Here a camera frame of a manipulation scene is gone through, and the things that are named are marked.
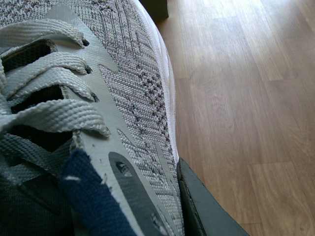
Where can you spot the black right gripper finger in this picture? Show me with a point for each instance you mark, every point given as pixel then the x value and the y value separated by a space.
pixel 203 215

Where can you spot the grey knit sneaker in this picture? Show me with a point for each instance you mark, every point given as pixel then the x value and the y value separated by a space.
pixel 87 143

